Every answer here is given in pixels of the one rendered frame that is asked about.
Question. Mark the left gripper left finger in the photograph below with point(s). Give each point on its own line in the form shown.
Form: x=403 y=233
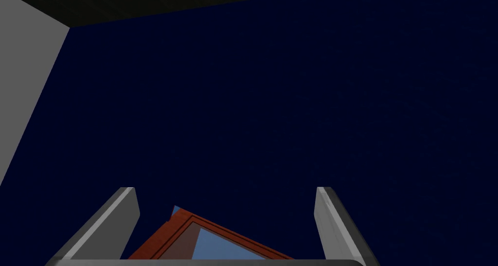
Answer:
x=111 y=229

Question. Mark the brown framed window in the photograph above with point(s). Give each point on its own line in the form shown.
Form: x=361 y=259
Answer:
x=218 y=244

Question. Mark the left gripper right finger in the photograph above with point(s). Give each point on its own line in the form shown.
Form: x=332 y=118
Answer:
x=335 y=229

